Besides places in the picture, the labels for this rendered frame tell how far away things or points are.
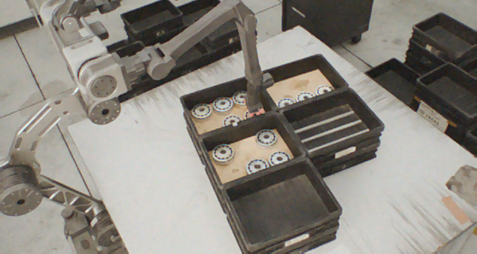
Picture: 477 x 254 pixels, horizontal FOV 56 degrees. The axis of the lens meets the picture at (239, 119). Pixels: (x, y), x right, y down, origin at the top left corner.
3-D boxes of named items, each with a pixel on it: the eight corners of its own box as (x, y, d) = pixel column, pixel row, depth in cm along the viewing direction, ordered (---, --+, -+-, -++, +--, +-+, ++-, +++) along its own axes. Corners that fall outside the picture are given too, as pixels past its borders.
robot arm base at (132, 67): (119, 79, 161) (110, 52, 152) (139, 70, 164) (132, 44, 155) (128, 91, 156) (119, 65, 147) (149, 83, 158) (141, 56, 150)
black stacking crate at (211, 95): (200, 153, 210) (197, 138, 201) (182, 113, 229) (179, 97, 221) (276, 127, 218) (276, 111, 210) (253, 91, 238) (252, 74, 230)
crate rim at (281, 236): (249, 252, 163) (249, 249, 161) (220, 191, 183) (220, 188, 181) (343, 214, 172) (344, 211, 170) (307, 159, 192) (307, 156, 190)
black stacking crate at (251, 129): (223, 203, 190) (220, 188, 182) (200, 154, 209) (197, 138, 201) (305, 172, 199) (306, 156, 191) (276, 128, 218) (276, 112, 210)
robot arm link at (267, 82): (245, 68, 200) (256, 80, 195) (266, 59, 204) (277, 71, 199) (244, 87, 209) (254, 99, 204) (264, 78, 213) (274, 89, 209)
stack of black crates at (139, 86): (118, 132, 314) (100, 85, 281) (103, 108, 332) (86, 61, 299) (169, 109, 327) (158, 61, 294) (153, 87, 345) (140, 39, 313)
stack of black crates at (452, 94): (480, 147, 287) (506, 96, 255) (448, 167, 277) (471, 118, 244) (431, 111, 311) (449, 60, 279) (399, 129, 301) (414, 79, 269)
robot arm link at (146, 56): (132, 54, 156) (138, 63, 153) (158, 44, 159) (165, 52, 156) (136, 73, 163) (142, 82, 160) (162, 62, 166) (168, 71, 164)
